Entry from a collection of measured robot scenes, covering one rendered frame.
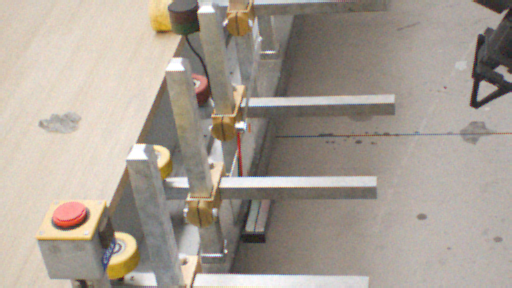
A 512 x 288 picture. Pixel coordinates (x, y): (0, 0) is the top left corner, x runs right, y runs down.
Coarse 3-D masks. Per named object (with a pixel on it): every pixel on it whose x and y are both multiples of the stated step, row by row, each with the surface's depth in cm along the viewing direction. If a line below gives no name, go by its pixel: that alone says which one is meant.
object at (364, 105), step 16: (336, 96) 199; (352, 96) 198; (368, 96) 197; (384, 96) 196; (208, 112) 202; (256, 112) 200; (272, 112) 200; (288, 112) 199; (304, 112) 199; (320, 112) 198; (336, 112) 197; (352, 112) 197; (368, 112) 196; (384, 112) 196
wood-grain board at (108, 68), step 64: (0, 0) 247; (64, 0) 242; (128, 0) 238; (0, 64) 219; (64, 64) 215; (128, 64) 212; (0, 128) 197; (128, 128) 191; (0, 192) 179; (64, 192) 177; (0, 256) 164
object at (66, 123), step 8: (72, 112) 196; (40, 120) 195; (48, 120) 195; (56, 120) 195; (64, 120) 193; (72, 120) 195; (48, 128) 193; (56, 128) 193; (64, 128) 193; (72, 128) 193
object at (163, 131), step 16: (192, 64) 251; (160, 112) 223; (160, 128) 223; (176, 128) 235; (160, 144) 222; (176, 144) 235; (128, 192) 200; (128, 208) 200; (112, 224) 191; (128, 224) 200
